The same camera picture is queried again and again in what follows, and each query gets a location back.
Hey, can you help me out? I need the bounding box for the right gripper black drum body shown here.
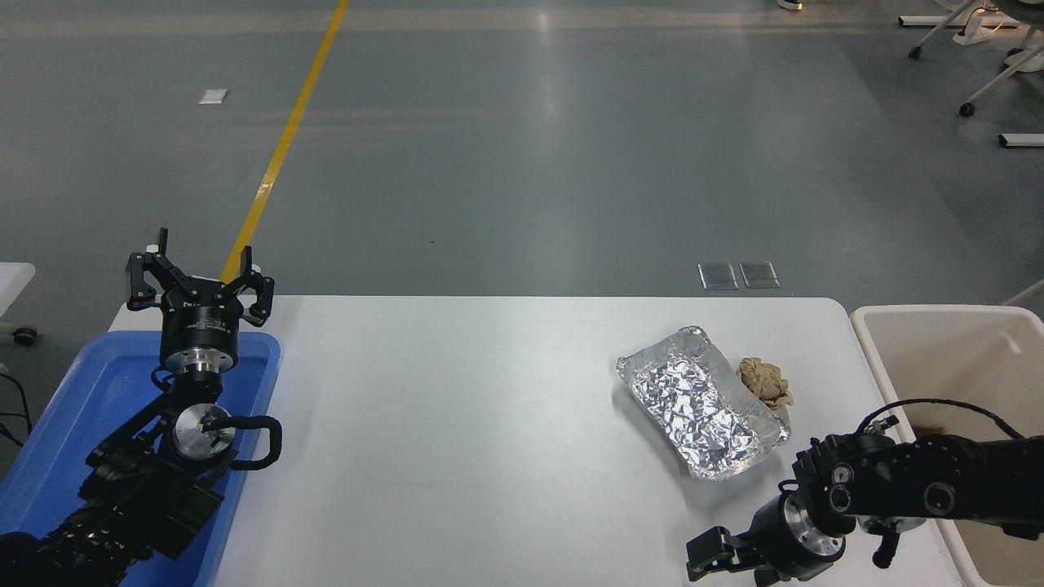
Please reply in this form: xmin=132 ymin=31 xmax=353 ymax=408
xmin=738 ymin=495 xmax=810 ymax=587

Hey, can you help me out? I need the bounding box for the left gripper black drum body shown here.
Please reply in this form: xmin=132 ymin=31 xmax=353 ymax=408
xmin=158 ymin=281 xmax=246 ymax=365

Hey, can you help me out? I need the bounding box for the foil plate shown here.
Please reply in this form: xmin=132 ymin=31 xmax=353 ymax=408
xmin=616 ymin=325 xmax=793 ymax=482

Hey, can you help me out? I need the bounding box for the blue plastic tray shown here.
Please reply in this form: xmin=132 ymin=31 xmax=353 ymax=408
xmin=0 ymin=329 xmax=283 ymax=587

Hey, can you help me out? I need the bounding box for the white side table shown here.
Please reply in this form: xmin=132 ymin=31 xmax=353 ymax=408
xmin=0 ymin=263 xmax=38 ymax=317

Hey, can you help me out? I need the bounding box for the crumpled tan paper ball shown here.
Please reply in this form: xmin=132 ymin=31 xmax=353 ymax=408
xmin=737 ymin=356 xmax=794 ymax=410

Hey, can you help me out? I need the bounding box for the large pale bin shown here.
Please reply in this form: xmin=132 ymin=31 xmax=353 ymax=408
xmin=851 ymin=304 xmax=1044 ymax=587

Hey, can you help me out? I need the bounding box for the white chair leg with caster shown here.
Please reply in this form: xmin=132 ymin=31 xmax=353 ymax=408
xmin=959 ymin=45 xmax=1044 ymax=117

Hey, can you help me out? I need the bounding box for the white chair base with casters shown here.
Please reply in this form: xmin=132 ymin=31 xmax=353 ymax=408
xmin=898 ymin=0 xmax=1044 ymax=61

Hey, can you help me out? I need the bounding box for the thin black cable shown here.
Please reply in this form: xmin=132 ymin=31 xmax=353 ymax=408
xmin=0 ymin=371 xmax=34 ymax=448

